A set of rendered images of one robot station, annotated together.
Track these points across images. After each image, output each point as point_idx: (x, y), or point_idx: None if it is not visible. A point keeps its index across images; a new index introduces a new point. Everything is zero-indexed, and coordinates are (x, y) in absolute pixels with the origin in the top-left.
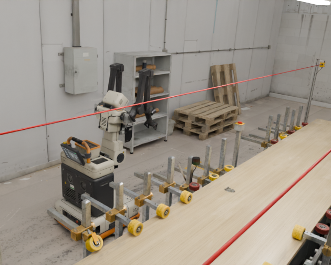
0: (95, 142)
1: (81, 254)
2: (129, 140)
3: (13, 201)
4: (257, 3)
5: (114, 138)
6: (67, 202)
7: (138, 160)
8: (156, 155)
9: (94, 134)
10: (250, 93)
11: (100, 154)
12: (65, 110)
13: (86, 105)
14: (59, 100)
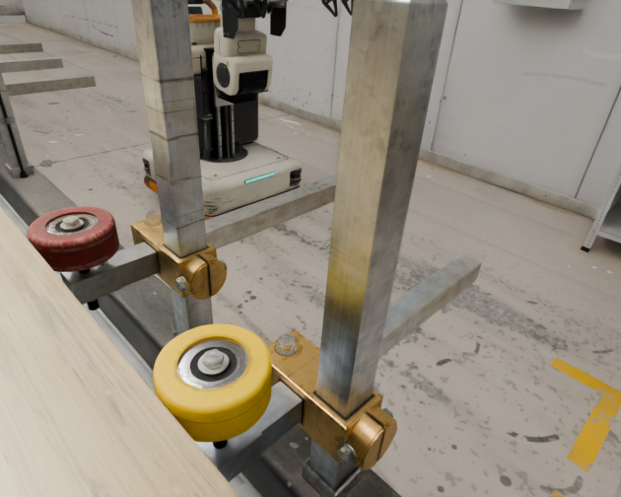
0: (551, 177)
1: (142, 187)
2: (232, 35)
3: (303, 146)
4: None
5: (222, 19)
6: None
7: (542, 258)
8: (616, 298)
9: (557, 156)
10: None
11: (205, 47)
12: (498, 53)
13: (562, 63)
14: (490, 23)
